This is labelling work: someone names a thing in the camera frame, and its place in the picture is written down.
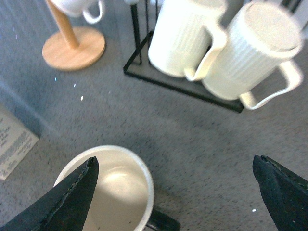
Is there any black wire mug rack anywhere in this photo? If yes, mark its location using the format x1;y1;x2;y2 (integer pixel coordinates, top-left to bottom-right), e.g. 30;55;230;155
123;0;308;114

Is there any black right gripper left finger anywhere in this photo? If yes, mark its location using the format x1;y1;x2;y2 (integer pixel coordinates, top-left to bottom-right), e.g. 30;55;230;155
0;157;99;231

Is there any white smiley face mug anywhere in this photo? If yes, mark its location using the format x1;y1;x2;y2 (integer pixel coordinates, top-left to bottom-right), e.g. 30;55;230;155
55;145;180;231

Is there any blue white milk carton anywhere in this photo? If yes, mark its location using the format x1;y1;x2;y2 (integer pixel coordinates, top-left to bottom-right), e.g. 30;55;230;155
0;105;39;181

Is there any wooden mug tree stand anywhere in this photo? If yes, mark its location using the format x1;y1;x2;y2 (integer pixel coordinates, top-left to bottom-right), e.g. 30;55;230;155
42;0;105;71

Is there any cream ribbed mug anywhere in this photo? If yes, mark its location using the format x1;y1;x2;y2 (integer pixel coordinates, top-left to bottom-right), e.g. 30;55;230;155
202;1;304;110
148;0;228;81

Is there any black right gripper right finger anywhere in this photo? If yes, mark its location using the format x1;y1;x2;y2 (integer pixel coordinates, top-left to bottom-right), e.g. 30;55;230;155
253;155;308;231

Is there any cream ribbed mug left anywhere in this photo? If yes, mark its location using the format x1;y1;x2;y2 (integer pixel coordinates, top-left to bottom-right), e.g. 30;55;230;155
148;0;228;81

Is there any cream ribbed mug right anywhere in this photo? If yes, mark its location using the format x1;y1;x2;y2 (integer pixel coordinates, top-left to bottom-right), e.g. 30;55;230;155
202;1;304;110

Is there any small white hanging cup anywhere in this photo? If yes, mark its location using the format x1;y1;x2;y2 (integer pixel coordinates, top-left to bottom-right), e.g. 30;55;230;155
51;0;105;24

